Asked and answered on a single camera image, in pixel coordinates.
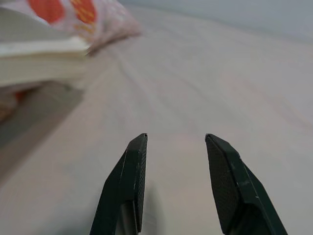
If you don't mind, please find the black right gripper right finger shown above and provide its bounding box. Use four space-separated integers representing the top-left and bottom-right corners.
204 133 289 235

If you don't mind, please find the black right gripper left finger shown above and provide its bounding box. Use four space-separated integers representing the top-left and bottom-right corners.
89 133 148 235

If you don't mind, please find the pink patterned pillow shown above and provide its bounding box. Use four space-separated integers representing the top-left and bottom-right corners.
0 0 143 123

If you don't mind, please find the cream sheeted mattress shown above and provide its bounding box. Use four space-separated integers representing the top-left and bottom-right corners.
0 7 313 235

